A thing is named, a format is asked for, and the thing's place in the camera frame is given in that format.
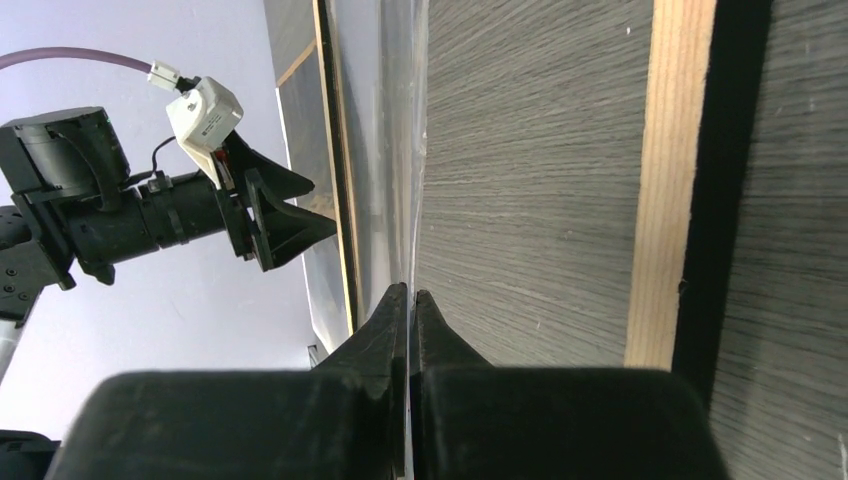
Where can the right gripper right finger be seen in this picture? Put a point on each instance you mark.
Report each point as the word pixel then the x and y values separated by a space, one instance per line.
pixel 474 420

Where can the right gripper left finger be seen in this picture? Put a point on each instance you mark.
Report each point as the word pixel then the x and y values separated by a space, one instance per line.
pixel 341 419

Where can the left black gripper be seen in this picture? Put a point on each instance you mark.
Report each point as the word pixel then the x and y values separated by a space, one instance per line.
pixel 261 226

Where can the clear acrylic sheet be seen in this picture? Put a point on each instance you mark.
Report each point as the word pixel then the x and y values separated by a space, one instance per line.
pixel 375 57

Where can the wooden picture frame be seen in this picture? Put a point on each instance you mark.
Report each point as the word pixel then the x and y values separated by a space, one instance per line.
pixel 584 166

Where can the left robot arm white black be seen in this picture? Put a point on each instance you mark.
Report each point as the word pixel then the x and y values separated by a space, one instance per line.
pixel 75 200

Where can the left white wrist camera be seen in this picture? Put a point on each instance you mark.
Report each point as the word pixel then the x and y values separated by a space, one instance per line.
pixel 202 117

